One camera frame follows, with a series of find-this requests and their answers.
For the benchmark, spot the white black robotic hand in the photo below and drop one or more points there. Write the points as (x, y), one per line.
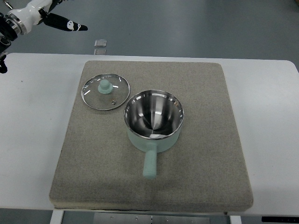
(21, 21)

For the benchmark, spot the glass lid with green knob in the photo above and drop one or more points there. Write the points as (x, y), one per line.
(105, 92)

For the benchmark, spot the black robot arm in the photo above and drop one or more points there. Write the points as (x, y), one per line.
(7, 35)

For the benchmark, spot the metal floor plate upper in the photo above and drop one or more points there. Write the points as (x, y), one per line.
(100, 43)

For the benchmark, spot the metal floor plate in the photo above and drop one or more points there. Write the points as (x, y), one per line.
(100, 52)
(100, 43)

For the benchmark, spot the metal floor plate lower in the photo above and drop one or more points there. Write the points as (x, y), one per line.
(100, 52)

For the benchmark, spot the mint green saucepan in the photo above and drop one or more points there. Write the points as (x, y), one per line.
(153, 121)

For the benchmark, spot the grey fabric mat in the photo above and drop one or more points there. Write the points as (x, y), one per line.
(205, 171)

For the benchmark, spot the black label strip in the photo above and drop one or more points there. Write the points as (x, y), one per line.
(292, 220)

